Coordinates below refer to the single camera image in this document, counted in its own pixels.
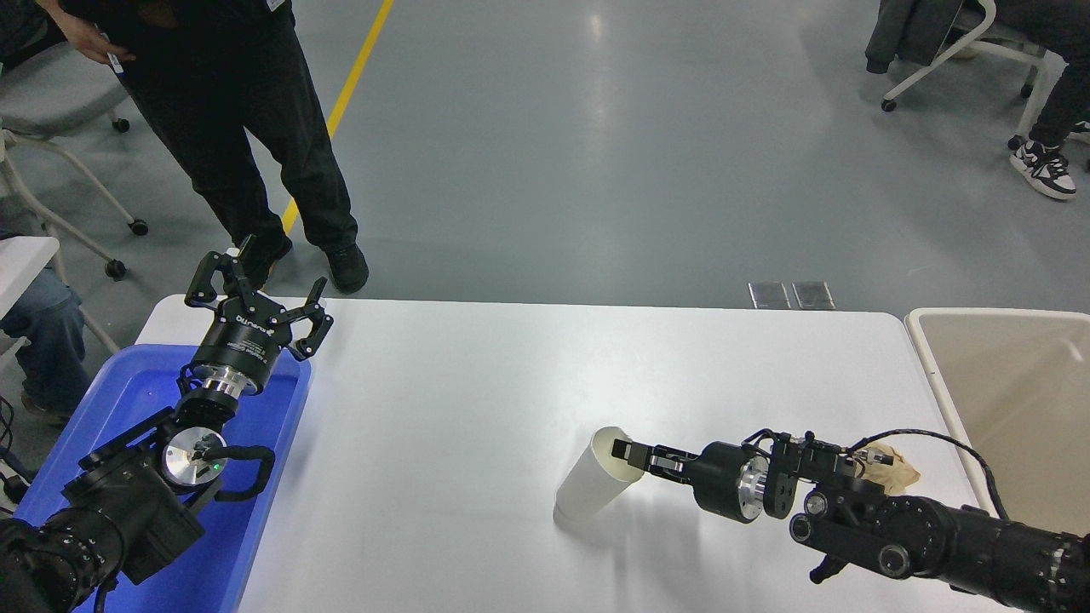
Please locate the silver floor socket plate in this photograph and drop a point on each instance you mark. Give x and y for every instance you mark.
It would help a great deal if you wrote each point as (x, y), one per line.
(770, 295)
(813, 295)

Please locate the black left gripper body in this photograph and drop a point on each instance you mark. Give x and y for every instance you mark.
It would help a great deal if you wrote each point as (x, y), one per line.
(243, 340)

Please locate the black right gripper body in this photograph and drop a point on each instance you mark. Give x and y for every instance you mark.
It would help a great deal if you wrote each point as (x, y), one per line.
(719, 478)

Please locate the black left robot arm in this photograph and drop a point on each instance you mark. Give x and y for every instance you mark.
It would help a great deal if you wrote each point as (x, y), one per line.
(128, 502)

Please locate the large pale bin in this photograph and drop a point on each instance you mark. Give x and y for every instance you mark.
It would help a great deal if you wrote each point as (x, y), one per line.
(1013, 383)

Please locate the person's hand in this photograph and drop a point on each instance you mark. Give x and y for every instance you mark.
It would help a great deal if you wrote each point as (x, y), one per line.
(98, 42)

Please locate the dark grey jacket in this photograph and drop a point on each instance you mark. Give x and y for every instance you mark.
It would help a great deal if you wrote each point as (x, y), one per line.
(911, 30)

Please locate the white framed wheeled chair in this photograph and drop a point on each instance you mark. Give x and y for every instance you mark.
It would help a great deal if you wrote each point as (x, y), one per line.
(979, 38)

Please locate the seated person with sneakers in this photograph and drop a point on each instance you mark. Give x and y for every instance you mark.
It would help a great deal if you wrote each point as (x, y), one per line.
(1060, 94)

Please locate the grey wheeled office chair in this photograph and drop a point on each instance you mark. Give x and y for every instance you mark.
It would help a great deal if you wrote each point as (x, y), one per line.
(60, 94)

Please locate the blue plastic tray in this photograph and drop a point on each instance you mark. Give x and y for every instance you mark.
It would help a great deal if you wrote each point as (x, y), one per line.
(136, 392)

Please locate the standing person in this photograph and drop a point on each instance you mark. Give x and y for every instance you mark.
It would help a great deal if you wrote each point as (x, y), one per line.
(230, 111)

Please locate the seated person in jeans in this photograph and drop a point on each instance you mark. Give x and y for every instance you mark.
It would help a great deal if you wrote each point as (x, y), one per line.
(47, 332)

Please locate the white paper cup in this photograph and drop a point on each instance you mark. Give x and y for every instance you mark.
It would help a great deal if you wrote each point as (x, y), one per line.
(588, 485)

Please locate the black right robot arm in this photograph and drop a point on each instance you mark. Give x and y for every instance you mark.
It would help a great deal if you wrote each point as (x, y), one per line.
(920, 528)

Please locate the crumpled tan paper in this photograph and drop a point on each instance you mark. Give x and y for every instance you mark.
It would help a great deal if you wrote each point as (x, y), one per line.
(901, 472)

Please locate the small white side table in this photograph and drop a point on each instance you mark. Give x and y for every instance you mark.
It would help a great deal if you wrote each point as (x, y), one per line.
(21, 260)

